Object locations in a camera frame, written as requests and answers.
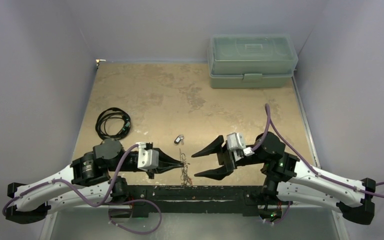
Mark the silver foot-shaped keyring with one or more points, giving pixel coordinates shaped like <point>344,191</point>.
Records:
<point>185,178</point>

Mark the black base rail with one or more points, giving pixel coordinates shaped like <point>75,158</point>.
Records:
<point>246,200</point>

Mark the green plastic storage box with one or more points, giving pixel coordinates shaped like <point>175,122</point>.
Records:
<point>251,61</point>

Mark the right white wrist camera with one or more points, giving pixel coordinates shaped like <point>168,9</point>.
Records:
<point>236,145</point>

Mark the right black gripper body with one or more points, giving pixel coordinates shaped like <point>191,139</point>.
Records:
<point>225,159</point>

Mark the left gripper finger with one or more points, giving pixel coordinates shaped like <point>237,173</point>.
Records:
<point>162,169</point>
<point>167,162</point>

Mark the small key fob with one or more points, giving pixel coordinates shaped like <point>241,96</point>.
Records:
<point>179,139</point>

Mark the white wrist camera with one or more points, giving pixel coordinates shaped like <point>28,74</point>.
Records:
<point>236,145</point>
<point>148,157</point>

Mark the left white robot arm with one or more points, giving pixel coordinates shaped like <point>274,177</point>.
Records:
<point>91,179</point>

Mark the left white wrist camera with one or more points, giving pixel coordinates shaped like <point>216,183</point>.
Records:
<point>148,157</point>

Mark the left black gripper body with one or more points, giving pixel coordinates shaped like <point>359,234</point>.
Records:
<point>128,164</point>

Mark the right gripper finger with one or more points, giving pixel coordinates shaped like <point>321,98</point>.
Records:
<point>217,174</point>
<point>213,148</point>

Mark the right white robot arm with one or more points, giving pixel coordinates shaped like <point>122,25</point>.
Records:
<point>289,179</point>

